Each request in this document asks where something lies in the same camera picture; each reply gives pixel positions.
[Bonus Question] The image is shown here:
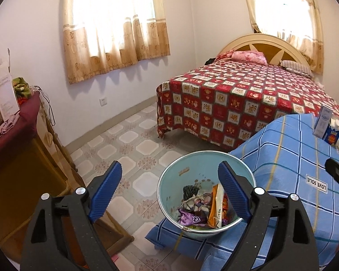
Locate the blue plaid tablecloth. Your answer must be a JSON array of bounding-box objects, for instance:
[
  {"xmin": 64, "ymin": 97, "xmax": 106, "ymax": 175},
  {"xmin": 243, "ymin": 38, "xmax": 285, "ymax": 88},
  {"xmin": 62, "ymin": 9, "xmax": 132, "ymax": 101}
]
[{"xmin": 145, "ymin": 114, "xmax": 339, "ymax": 271}]

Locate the patterned wrapper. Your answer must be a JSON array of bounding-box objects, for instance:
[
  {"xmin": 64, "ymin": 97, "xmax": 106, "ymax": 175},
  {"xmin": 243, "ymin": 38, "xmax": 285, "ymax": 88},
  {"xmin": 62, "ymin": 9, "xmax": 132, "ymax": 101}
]
[{"xmin": 184, "ymin": 192, "xmax": 215, "ymax": 212}]

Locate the beige patterned window curtain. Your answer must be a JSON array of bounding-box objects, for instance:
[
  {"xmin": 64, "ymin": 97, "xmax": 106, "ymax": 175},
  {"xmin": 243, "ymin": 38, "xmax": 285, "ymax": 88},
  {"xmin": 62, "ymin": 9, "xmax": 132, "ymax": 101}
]
[
  {"xmin": 240, "ymin": 0, "xmax": 324, "ymax": 74},
  {"xmin": 63, "ymin": 0, "xmax": 170, "ymax": 84}
]

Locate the foil snack wrapper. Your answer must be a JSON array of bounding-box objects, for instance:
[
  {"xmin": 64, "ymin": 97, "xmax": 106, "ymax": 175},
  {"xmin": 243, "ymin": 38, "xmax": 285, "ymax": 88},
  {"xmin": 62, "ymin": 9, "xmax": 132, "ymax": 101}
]
[{"xmin": 207, "ymin": 183, "xmax": 229, "ymax": 229}]

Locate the pale pink cloth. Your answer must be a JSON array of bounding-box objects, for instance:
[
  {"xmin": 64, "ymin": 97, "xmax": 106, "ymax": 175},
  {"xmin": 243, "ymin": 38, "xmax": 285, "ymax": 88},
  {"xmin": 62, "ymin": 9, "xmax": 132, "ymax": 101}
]
[{"xmin": 0, "ymin": 113, "xmax": 20, "ymax": 139}]

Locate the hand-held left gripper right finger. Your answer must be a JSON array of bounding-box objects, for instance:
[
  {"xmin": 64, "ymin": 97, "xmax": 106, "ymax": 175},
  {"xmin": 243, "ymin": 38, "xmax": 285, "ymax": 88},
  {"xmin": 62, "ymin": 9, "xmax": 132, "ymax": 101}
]
[{"xmin": 217, "ymin": 161, "xmax": 319, "ymax": 271}]

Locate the purple wrapper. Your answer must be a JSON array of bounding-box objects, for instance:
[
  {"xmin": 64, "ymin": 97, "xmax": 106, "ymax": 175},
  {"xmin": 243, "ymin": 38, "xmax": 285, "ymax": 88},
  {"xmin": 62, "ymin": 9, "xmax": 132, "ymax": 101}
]
[{"xmin": 178, "ymin": 207, "xmax": 210, "ymax": 226}]

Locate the thin dark cable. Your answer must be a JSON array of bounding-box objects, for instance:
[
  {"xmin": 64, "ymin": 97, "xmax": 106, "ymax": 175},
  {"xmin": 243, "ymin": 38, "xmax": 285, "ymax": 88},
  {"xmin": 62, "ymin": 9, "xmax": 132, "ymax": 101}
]
[{"xmin": 31, "ymin": 86, "xmax": 55, "ymax": 126}]

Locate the red checked bedspread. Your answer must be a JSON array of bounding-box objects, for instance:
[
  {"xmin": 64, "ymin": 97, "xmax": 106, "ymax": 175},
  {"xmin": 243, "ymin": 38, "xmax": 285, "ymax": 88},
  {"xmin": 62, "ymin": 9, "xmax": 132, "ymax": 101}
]
[{"xmin": 156, "ymin": 62, "xmax": 339, "ymax": 153}]

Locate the light blue plastic bin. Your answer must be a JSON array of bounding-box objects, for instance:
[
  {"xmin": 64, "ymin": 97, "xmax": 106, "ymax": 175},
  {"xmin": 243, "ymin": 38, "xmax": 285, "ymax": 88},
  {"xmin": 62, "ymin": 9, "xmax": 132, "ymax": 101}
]
[{"xmin": 157, "ymin": 150, "xmax": 257, "ymax": 239}]

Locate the blue carton with white cap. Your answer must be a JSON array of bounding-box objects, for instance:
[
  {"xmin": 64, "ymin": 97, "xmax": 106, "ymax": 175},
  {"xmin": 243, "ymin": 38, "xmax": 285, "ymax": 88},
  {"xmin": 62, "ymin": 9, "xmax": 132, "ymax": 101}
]
[{"xmin": 323, "ymin": 119, "xmax": 339, "ymax": 147}]

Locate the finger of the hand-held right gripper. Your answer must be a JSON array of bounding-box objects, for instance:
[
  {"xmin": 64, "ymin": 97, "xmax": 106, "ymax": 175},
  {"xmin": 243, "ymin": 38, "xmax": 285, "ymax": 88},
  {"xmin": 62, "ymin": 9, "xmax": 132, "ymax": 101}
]
[{"xmin": 325, "ymin": 158, "xmax": 339, "ymax": 213}]

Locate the maroon cloth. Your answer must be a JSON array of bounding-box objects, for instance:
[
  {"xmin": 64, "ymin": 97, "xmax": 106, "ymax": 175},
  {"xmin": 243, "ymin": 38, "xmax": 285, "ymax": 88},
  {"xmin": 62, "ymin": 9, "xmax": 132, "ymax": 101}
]
[{"xmin": 0, "ymin": 92, "xmax": 41, "ymax": 161}]

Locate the pink pillow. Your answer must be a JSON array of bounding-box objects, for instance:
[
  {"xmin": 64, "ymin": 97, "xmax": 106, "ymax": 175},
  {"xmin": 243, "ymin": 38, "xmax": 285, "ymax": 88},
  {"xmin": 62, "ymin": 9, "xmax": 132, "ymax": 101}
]
[{"xmin": 215, "ymin": 50, "xmax": 267, "ymax": 65}]

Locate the tall white carton box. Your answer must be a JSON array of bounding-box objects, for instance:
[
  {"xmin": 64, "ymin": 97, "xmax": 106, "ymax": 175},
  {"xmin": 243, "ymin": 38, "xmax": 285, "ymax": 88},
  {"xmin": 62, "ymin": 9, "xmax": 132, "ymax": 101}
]
[{"xmin": 313, "ymin": 104, "xmax": 332, "ymax": 139}]

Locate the black foam net sleeve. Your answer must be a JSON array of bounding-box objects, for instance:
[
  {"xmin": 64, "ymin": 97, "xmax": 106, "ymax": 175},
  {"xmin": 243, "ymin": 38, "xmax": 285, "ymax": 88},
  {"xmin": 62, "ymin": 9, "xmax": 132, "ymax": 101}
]
[{"xmin": 182, "ymin": 185, "xmax": 201, "ymax": 204}]

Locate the cream wooden headboard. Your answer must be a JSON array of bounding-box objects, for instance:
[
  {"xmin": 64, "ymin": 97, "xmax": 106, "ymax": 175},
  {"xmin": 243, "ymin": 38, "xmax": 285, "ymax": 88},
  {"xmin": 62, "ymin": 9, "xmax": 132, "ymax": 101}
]
[{"xmin": 217, "ymin": 33, "xmax": 314, "ymax": 71}]

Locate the brown wooden dresser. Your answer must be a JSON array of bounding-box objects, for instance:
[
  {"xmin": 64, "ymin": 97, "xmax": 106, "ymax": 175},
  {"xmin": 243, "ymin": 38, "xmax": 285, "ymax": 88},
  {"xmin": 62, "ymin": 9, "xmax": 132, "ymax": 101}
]
[{"xmin": 0, "ymin": 93, "xmax": 134, "ymax": 260}]

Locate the striped pillow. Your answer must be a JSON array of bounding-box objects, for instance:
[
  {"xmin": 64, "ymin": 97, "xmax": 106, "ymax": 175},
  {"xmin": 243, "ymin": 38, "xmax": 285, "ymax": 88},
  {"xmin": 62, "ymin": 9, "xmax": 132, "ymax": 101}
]
[{"xmin": 280, "ymin": 60, "xmax": 314, "ymax": 77}]

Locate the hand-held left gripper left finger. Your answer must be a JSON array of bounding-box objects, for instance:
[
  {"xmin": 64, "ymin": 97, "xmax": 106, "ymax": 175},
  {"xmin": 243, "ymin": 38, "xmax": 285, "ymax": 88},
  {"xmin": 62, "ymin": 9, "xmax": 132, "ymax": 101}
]
[{"xmin": 20, "ymin": 160, "xmax": 122, "ymax": 271}]

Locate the green patterned cloth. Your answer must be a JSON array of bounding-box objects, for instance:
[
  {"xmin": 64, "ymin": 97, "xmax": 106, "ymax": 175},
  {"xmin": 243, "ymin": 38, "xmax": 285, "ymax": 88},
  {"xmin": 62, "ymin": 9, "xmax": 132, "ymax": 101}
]
[{"xmin": 12, "ymin": 77, "xmax": 31, "ymax": 105}]

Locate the white paper sheet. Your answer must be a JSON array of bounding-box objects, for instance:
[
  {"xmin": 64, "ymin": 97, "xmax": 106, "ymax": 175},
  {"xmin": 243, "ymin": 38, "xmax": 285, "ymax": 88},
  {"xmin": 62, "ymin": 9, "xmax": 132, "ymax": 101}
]
[{"xmin": 0, "ymin": 62, "xmax": 20, "ymax": 120}]

